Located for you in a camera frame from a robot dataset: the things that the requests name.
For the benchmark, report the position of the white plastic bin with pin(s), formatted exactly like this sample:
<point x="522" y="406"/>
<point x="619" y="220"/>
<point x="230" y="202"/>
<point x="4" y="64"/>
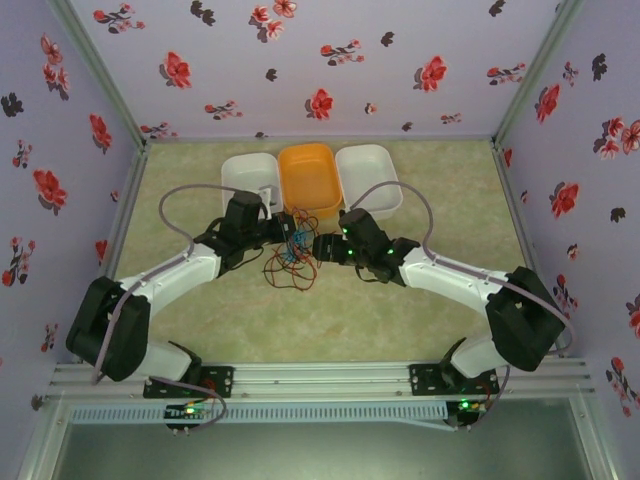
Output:
<point x="247" y="172"/>
<point x="367" y="170"/>

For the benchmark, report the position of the orange plastic bin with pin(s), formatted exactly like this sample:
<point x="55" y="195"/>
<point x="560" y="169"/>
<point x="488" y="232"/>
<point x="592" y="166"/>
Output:
<point x="307" y="175"/>

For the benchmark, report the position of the grey metal panel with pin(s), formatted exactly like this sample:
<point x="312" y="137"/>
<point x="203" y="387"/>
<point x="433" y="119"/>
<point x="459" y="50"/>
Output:
<point x="320" y="452"/>

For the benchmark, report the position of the left controller board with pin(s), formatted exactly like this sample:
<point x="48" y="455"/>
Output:
<point x="190" y="412"/>

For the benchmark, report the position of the controller board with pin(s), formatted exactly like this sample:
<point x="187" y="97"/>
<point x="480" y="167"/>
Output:
<point x="465" y="410"/>
<point x="190" y="412"/>

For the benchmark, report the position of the right controller board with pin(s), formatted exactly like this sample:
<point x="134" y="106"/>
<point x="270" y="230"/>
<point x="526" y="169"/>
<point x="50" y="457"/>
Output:
<point x="465" y="410"/>

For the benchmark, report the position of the aluminium side rail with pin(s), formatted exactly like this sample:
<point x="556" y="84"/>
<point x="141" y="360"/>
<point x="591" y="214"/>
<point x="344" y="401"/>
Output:
<point x="126" y="210"/>
<point x="521" y="225"/>

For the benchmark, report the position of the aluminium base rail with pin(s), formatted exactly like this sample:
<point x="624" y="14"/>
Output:
<point x="320" y="379"/>

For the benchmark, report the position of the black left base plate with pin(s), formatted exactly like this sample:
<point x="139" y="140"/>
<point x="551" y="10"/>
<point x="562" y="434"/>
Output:
<point x="222" y="382"/>

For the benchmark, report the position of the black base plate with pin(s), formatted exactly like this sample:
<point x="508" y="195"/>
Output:
<point x="425" y="380"/>
<point x="222" y="382"/>

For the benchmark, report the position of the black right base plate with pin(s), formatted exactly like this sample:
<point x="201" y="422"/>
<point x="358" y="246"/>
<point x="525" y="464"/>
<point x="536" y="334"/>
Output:
<point x="425" y="380"/>

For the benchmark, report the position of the aluminium corner post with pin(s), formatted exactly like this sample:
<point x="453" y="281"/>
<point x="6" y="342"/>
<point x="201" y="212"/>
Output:
<point x="534" y="75"/>
<point x="102" y="75"/>

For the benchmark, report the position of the aluminium lower frame beam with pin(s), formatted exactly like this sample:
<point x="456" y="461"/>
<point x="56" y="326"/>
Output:
<point x="597" y="440"/>
<point x="42" y="440"/>

